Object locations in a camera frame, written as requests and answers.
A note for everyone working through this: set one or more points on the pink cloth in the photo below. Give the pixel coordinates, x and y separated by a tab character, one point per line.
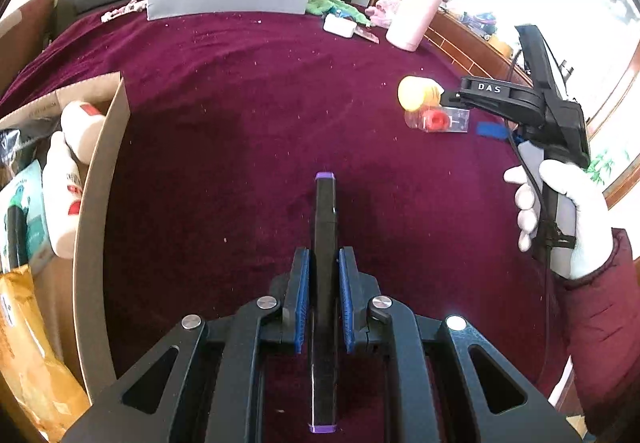
382	13

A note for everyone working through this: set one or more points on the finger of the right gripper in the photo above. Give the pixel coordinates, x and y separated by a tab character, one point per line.
450	98
492	130

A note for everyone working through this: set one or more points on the yellow snack roll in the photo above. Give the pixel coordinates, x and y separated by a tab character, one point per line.
416	92

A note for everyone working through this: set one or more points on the teal cartoon tissue pack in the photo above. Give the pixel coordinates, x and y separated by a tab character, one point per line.
26	190

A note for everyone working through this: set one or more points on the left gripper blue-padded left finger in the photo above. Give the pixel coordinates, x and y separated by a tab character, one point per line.
205	380

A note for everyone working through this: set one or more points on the pink cylindrical tumbler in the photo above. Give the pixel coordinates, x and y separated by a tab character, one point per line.
410	22

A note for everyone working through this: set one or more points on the white gloved right hand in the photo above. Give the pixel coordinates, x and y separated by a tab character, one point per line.
593	232

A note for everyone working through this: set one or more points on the yellow snack packet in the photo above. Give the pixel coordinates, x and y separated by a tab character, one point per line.
49	394

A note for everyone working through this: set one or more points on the small white box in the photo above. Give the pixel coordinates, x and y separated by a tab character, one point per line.
346	28

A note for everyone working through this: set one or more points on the maroon velvet bedspread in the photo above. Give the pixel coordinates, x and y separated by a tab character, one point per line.
232	118

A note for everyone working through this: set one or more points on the maroon jacket right forearm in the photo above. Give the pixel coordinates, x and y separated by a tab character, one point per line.
600	316

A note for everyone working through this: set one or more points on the pink upholstered armchair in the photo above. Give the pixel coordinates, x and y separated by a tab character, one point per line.
21	38

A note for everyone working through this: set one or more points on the white tube red print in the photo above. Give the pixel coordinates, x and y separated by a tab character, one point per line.
62	195

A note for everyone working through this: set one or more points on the green cloth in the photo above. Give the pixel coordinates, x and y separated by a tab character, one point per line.
338	8

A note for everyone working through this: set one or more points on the brown cardboard box tray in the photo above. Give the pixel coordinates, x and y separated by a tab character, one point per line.
70	293

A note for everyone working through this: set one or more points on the black snack bag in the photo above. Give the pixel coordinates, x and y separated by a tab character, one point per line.
19	144

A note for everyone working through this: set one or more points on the black marker purple cap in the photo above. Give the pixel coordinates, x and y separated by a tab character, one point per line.
323	326

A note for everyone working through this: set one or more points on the black pen gold tip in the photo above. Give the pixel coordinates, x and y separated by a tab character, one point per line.
16	228

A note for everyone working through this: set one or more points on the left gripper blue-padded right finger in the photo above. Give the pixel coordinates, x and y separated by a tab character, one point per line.
444	381

